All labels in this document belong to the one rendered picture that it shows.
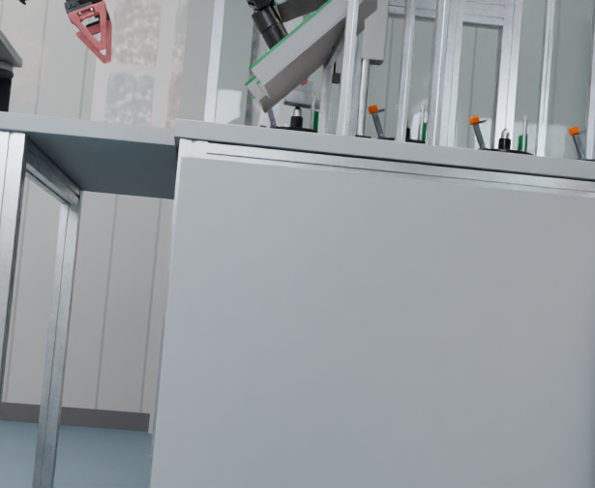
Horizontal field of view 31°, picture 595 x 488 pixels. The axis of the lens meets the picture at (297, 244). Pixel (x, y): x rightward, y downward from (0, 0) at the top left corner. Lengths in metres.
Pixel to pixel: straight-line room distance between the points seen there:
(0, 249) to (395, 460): 0.74
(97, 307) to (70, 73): 1.08
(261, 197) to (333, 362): 0.29
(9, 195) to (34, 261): 3.11
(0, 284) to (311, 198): 0.54
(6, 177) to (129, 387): 3.12
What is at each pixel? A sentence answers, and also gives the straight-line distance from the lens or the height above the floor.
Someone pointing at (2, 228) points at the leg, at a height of 0.66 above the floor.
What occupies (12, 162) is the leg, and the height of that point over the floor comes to 0.78.
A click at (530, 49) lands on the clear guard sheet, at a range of 4.11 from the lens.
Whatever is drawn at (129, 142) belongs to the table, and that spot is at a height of 0.83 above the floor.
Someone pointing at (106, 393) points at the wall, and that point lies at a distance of 4.94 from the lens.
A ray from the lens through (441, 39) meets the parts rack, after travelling 2.05.
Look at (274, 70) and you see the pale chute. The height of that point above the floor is 1.02.
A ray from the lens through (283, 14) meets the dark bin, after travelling 2.30.
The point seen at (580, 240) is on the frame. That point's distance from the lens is 1.84.
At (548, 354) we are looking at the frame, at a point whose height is 0.53.
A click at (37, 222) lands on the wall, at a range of 4.98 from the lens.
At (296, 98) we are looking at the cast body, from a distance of 2.50.
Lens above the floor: 0.55
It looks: 4 degrees up
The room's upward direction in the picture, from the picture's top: 5 degrees clockwise
